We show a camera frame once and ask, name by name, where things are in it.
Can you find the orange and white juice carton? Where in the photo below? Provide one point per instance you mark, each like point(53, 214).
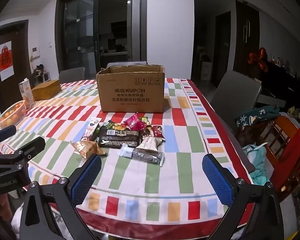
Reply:
point(26, 92)

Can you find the dark sliding glass door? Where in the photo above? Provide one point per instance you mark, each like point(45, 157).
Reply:
point(77, 30)

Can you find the dark sideboard cabinet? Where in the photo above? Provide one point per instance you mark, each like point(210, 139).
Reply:
point(285, 87)

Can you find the brown small snack packet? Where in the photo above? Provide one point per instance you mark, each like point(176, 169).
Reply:
point(146, 131)

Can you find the green patterned sweater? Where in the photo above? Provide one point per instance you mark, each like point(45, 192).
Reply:
point(255, 116)

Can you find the beige snack packet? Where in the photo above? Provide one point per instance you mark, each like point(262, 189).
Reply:
point(150, 143)

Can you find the red snack packet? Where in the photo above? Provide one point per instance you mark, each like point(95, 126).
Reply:
point(157, 131)

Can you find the white low shelf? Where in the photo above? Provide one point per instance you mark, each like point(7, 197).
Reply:
point(41, 73)

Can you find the pile of oranges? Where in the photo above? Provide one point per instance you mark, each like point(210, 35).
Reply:
point(16, 105)

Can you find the colourful striped tablecloth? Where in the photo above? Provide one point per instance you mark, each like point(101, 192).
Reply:
point(165, 180)

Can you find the green candy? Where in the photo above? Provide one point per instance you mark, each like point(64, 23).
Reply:
point(145, 120)

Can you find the white plastic basket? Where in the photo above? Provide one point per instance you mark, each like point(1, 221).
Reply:
point(20, 110)

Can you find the white paper bag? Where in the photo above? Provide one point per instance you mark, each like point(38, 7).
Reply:
point(206, 70)

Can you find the red wooden chair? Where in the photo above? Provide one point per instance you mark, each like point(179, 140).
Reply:
point(287, 140)

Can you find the brown cardboard box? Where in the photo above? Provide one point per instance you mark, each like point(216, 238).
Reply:
point(130, 92)

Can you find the silver refrigerator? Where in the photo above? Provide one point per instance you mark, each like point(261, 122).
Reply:
point(133, 27)

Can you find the dark wardrobe door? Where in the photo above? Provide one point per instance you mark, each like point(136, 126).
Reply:
point(246, 37)

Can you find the person's left forearm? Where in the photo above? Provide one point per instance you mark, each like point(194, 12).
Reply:
point(2, 206)

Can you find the woven wicker box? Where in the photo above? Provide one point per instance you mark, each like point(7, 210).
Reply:
point(46, 90)

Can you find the orange brown snack packet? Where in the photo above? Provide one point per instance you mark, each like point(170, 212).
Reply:
point(87, 148)

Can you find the white wall intercom panel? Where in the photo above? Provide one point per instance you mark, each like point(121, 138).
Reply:
point(35, 52)

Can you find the large dark snack packet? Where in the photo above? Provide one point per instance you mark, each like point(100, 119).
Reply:
point(120, 138)

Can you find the pink candy packet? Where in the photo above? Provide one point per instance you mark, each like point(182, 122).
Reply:
point(135, 123)

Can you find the dark wooden door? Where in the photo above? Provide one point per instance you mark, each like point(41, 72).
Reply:
point(21, 55)

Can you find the red and white door poster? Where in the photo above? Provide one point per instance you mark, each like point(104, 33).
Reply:
point(5, 61)

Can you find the white slim snack packet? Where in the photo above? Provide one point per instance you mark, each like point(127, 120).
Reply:
point(91, 128)

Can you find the clear wrapped snack bar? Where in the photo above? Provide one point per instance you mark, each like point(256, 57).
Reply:
point(145, 156)

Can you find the teal cloth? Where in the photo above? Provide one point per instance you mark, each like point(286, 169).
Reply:
point(257, 157)

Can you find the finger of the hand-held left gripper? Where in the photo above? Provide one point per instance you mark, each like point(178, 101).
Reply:
point(3, 133)
point(31, 146)

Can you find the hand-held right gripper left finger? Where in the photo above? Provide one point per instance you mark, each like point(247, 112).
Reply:
point(86, 180)

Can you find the red foil balloon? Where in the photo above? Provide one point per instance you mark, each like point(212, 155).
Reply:
point(258, 57)

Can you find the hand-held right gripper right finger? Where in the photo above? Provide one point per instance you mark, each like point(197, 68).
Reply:
point(218, 182)

